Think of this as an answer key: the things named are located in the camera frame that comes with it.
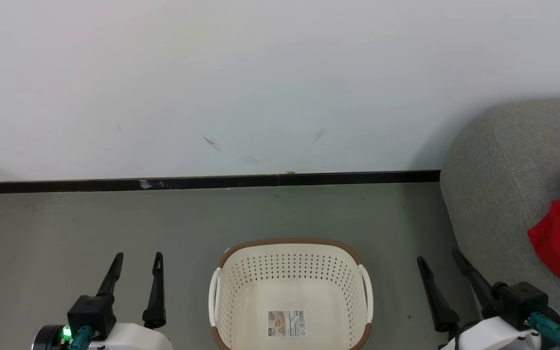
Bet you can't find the black skirting board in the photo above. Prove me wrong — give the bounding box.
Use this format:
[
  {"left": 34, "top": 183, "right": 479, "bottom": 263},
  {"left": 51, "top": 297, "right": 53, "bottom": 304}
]
[{"left": 0, "top": 169, "right": 441, "bottom": 195}]

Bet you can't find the paper label sticker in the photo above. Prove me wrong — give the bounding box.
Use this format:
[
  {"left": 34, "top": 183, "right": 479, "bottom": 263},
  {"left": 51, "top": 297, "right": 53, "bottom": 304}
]
[{"left": 267, "top": 310, "right": 306, "bottom": 338}]

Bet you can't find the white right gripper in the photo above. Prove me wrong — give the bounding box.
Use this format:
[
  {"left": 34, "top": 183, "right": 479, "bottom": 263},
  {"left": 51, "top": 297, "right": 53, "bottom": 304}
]
[{"left": 416, "top": 249, "right": 545, "bottom": 350}]

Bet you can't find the grey fabric sofa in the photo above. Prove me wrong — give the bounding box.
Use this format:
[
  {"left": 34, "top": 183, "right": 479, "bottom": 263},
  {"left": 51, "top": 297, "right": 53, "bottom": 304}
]
[{"left": 439, "top": 97, "right": 560, "bottom": 350}]

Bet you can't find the cream perforated laundry basket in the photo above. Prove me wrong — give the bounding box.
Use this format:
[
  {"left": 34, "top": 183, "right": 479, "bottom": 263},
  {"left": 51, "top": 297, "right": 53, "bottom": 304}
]
[{"left": 208, "top": 237, "right": 374, "bottom": 350}]

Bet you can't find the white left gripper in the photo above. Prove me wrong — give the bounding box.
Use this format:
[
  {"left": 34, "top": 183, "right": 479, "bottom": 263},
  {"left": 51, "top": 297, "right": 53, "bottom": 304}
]
[{"left": 31, "top": 251, "right": 174, "bottom": 350}]

